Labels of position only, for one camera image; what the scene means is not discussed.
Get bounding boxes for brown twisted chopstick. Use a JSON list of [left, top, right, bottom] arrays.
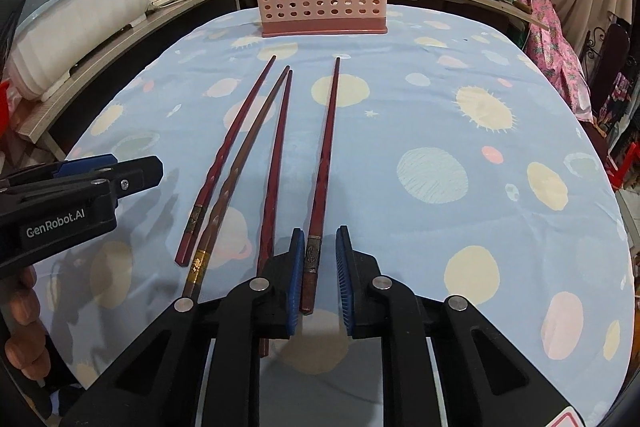
[[181, 65, 292, 303]]

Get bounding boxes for wooden side counter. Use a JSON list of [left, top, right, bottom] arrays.
[[20, 0, 257, 154]]

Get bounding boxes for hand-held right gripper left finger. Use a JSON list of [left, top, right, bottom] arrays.
[[60, 228, 306, 427]]

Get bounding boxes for white dish drainer bin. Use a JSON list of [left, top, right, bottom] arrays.
[[10, 0, 152, 101]]

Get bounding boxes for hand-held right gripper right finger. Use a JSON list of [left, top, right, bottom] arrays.
[[335, 225, 576, 427]]

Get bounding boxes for maroon twisted chopstick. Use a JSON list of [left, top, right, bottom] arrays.
[[300, 57, 342, 314], [175, 55, 277, 266]]

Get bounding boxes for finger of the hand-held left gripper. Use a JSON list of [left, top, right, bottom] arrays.
[[57, 155, 165, 204], [0, 154, 119, 190]]

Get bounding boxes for red plastic stool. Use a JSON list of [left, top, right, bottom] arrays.
[[606, 141, 635, 191]]

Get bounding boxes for person's left hand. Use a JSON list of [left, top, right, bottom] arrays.
[[4, 274, 49, 381]]

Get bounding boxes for hanging clothes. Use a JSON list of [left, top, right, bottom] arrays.
[[607, 7, 640, 142]]

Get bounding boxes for dark metal chair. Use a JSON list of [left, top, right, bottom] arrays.
[[580, 24, 632, 158]]

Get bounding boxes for pink floral cloth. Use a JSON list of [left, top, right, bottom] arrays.
[[529, 0, 594, 124]]

